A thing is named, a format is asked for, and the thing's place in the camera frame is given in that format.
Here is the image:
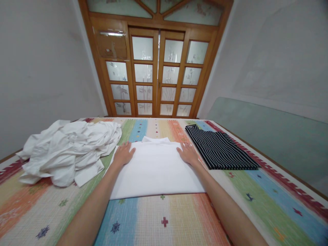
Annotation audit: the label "person's right hand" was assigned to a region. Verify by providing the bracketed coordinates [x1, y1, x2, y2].
[176, 142, 202, 167]

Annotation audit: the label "person's left hand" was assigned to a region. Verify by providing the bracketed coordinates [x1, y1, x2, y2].
[113, 141, 136, 167]

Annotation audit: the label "person's left fingers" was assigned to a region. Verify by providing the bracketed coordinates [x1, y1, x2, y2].
[118, 141, 132, 153]

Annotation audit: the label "white shirt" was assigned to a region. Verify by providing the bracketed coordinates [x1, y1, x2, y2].
[102, 136, 207, 201]

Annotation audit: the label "folded dark striped shirt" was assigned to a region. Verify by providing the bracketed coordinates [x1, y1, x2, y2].
[185, 124, 261, 170]

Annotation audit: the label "pile of crumpled white clothes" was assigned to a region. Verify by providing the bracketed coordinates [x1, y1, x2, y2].
[15, 119, 123, 188]

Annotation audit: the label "colourful striped bedspread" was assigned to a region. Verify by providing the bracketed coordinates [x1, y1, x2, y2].
[0, 117, 328, 246]

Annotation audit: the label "wooden door with frosted panes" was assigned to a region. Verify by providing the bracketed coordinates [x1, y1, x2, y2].
[78, 0, 234, 119]

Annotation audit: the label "greenish glass panel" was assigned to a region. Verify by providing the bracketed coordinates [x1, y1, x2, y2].
[208, 96, 328, 196]

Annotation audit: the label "clear plastic wall holder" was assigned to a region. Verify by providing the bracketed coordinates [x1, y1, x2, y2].
[96, 29, 129, 60]

